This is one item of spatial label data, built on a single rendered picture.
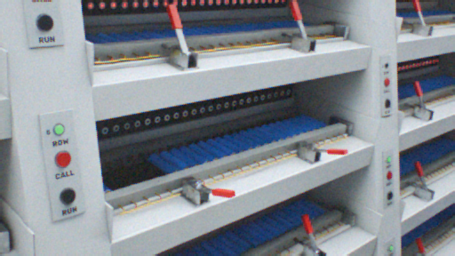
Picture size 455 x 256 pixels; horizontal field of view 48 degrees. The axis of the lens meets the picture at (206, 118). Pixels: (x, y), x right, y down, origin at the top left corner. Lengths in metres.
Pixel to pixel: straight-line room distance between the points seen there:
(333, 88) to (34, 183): 0.69
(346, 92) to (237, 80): 0.37
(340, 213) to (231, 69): 0.49
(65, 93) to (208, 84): 0.22
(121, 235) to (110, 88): 0.19
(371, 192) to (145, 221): 0.55
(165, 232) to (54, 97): 0.24
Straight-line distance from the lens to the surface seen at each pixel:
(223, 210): 0.76
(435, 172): 1.50
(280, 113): 1.07
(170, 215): 0.71
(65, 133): 0.59
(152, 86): 0.66
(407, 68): 1.55
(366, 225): 1.13
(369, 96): 1.05
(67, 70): 0.59
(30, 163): 0.58
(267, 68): 0.80
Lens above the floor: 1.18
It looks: 9 degrees down
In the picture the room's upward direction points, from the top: 5 degrees counter-clockwise
